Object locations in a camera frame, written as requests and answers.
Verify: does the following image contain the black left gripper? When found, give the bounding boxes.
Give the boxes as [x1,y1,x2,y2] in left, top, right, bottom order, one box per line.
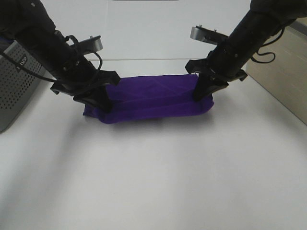
[51,61,120,112]

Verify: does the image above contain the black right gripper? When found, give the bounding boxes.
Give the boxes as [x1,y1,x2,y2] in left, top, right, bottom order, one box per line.
[185,51,247,101]

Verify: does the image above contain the purple towel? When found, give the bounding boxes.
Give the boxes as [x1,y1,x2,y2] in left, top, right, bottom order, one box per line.
[83,74,214,124]

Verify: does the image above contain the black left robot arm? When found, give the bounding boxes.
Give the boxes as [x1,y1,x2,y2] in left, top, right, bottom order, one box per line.
[0,0,120,113]

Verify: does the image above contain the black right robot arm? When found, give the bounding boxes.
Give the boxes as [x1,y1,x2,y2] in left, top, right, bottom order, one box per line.
[185,0,307,101]

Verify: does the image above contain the grey perforated metal box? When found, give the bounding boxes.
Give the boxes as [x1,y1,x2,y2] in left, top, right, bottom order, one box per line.
[0,41,46,132]

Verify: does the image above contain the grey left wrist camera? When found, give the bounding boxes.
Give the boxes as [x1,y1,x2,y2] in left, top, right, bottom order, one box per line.
[79,35,103,55]

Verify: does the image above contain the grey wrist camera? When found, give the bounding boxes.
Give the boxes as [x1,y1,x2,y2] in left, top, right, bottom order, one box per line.
[79,35,103,55]
[190,25,228,45]

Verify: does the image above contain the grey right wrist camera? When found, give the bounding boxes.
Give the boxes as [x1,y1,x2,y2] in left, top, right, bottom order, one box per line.
[190,25,228,45]

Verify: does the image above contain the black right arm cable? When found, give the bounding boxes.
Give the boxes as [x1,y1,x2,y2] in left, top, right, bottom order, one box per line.
[249,21,298,64]

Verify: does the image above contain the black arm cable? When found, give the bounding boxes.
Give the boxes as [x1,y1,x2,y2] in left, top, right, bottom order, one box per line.
[0,34,104,84]
[249,21,298,64]

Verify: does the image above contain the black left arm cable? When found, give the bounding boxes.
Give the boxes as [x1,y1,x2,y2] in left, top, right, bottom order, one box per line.
[0,34,104,84]

